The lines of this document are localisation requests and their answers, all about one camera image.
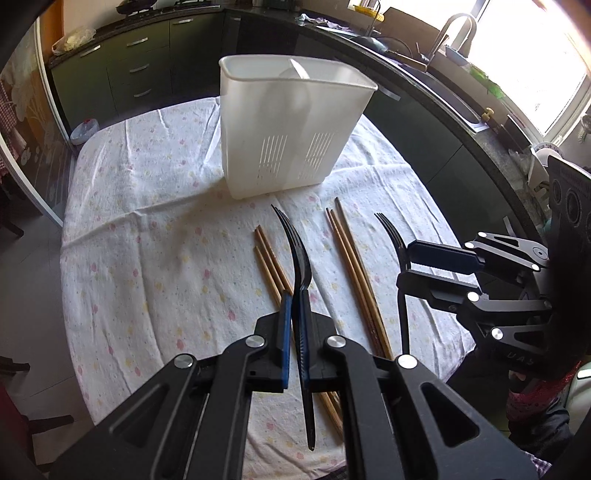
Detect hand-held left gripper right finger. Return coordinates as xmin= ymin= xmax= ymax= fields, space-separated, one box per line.
xmin=300 ymin=288 xmax=540 ymax=480

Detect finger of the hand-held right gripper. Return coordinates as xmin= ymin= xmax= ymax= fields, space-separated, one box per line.
xmin=408 ymin=232 xmax=551 ymax=283
xmin=397 ymin=269 xmax=553 ymax=343

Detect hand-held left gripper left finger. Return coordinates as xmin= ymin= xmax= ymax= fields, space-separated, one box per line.
xmin=48 ymin=294 xmax=294 ymax=480

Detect black fork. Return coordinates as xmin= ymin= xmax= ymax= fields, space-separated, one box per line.
xmin=374 ymin=212 xmax=414 ymax=359
xmin=271 ymin=205 xmax=317 ymax=452

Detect white plastic utensil holder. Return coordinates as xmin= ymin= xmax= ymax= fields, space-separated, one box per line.
xmin=218 ymin=54 xmax=379 ymax=200

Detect dark stone countertop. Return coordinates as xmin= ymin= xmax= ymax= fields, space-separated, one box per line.
xmin=46 ymin=2 xmax=555 ymax=241

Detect white plates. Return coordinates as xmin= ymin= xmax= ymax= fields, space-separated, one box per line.
xmin=526 ymin=141 xmax=561 ymax=195

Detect white floral tablecloth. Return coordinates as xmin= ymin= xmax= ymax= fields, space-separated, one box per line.
xmin=60 ymin=98 xmax=477 ymax=480

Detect steel sink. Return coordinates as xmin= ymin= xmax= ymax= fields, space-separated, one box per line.
xmin=418 ymin=69 xmax=483 ymax=134

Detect green container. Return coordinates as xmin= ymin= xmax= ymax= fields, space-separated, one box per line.
xmin=470 ymin=65 xmax=504 ymax=97

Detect purple checked clothing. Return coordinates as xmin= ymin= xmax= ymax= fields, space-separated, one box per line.
xmin=526 ymin=455 xmax=555 ymax=480

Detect window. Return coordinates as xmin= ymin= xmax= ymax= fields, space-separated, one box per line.
xmin=468 ymin=0 xmax=591 ymax=139

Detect dark pan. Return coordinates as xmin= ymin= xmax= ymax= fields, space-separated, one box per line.
xmin=355 ymin=34 xmax=389 ymax=52

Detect white spoon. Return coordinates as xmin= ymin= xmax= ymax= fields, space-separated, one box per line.
xmin=277 ymin=58 xmax=320 ymax=136

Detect wooden cutting board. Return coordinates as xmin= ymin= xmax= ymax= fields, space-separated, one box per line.
xmin=384 ymin=7 xmax=451 ymax=49

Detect tall chrome faucet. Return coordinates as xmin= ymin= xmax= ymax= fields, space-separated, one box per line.
xmin=431 ymin=13 xmax=479 ymax=70

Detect yellow rack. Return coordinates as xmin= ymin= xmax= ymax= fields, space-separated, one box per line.
xmin=350 ymin=0 xmax=385 ymax=21

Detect crumpled cloth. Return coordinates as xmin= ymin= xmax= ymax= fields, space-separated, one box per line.
xmin=298 ymin=13 xmax=354 ymax=32

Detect dark red chair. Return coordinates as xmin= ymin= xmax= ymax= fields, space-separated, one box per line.
xmin=0 ymin=355 xmax=75 ymax=476

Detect small blue round object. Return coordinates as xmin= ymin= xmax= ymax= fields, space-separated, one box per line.
xmin=71 ymin=119 xmax=99 ymax=144

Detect glass sliding door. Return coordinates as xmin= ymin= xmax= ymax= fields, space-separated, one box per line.
xmin=0 ymin=21 xmax=77 ymax=227

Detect clear plastic bag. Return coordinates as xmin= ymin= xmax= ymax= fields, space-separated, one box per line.
xmin=52 ymin=28 xmax=97 ymax=55

